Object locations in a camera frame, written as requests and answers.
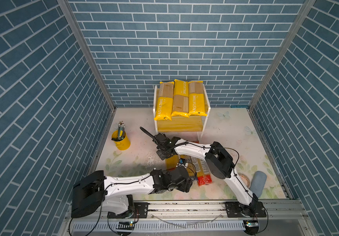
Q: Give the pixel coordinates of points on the red labelled spaghetti package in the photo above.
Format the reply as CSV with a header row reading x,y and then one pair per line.
x,y
202,171

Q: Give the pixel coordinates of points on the grey blue oval pad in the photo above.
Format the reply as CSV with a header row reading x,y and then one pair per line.
x,y
258,183

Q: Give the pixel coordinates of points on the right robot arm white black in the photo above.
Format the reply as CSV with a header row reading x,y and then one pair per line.
x,y
220,164

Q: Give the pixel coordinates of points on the round tape roll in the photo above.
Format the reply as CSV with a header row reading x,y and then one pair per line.
x,y
245,180

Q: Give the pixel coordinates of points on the plain yellow pasta package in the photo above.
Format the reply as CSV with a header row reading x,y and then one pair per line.
x,y
180,99

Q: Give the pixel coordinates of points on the red yellow spaghetti package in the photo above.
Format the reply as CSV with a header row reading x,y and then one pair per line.
x,y
172,162

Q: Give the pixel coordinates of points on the yellow Pastatime pasta package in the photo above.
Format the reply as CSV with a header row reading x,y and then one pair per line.
x,y
164,102
196,99

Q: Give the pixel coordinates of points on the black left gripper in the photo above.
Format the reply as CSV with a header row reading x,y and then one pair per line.
x,y
186,185

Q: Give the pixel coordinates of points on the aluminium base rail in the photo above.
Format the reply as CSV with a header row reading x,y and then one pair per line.
x,y
196,218

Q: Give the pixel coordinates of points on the white frame wooden shelf rack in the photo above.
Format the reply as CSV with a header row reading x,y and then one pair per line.
x,y
195,124

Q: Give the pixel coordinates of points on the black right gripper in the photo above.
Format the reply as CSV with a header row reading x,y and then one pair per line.
x,y
158,152

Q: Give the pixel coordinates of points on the yellow pen holder cup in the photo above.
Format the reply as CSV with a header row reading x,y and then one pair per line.
x,y
123,144

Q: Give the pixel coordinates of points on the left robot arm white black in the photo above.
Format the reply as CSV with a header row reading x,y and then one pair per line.
x,y
114,194

